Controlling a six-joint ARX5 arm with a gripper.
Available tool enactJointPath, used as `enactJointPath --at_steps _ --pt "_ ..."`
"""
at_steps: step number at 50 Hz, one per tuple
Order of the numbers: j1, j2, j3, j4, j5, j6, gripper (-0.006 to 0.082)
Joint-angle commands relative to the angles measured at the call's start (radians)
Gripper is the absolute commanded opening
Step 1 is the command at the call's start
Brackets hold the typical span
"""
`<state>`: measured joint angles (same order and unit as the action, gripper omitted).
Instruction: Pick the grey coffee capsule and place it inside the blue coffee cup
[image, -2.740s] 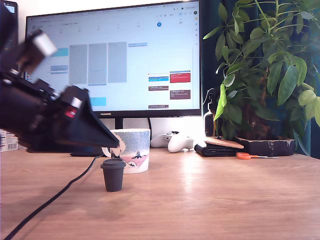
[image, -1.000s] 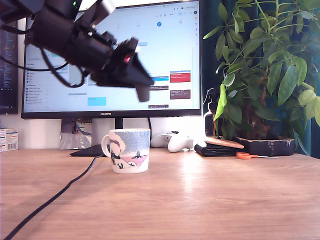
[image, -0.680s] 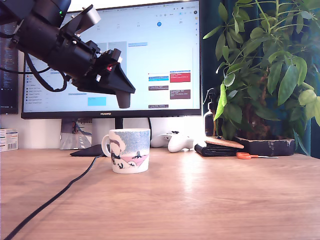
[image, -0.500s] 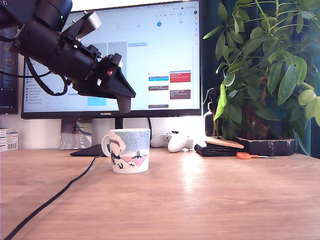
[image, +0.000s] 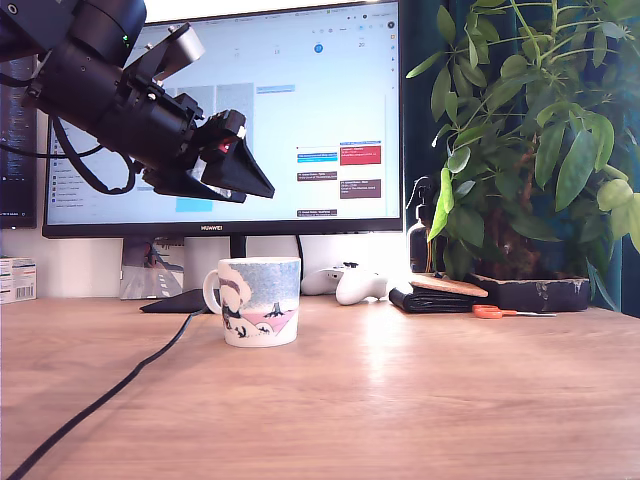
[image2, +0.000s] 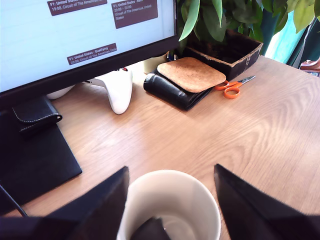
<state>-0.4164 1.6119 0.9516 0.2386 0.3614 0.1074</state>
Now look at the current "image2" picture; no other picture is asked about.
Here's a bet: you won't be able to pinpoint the black Huawei monitor with stand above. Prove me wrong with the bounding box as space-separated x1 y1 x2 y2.
0 0 180 216

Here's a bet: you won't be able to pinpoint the white ceramic mug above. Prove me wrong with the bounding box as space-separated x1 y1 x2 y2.
116 169 222 240

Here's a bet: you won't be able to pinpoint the black leather wallet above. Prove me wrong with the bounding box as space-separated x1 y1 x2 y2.
143 69 216 112

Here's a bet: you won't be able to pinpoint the white game controller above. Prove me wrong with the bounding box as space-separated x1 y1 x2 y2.
46 66 133 115

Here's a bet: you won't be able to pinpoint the dark worn planter box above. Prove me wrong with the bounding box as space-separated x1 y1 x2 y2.
174 28 264 82

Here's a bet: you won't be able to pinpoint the teal curtain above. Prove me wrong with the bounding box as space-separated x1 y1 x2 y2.
259 0 320 70

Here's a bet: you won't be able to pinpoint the cork coaster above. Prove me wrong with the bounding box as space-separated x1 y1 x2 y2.
156 56 227 94

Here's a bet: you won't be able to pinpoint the black stitched leather case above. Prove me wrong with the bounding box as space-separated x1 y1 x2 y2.
11 96 63 137

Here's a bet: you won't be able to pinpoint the brown wooden object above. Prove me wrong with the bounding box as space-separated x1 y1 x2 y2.
299 58 320 78

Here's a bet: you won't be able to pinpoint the green leafy plant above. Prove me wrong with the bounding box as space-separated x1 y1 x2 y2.
176 0 320 47

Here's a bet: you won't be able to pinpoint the thin black cable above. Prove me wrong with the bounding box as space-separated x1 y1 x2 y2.
0 184 29 218

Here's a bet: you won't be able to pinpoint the orange-handled scissors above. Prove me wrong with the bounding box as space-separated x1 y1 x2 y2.
214 75 257 100

